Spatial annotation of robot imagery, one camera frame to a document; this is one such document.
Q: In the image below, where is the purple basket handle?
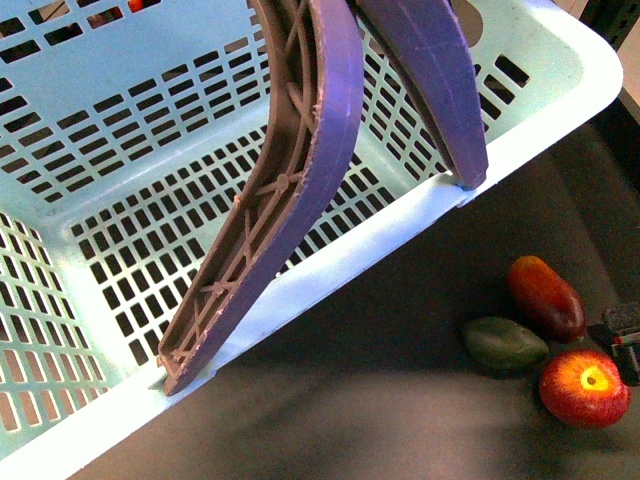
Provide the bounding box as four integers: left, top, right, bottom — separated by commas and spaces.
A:
350, 1, 488, 190
158, 1, 363, 396

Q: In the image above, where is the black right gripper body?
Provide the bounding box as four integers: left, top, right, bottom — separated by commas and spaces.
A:
587, 307, 639, 387

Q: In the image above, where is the red yellow apple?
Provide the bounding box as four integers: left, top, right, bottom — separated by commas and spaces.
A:
538, 349, 631, 429

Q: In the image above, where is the red orange mango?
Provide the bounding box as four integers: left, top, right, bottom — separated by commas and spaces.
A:
507, 255, 587, 344

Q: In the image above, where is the green avocado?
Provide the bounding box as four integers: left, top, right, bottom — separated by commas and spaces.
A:
461, 316, 549, 371

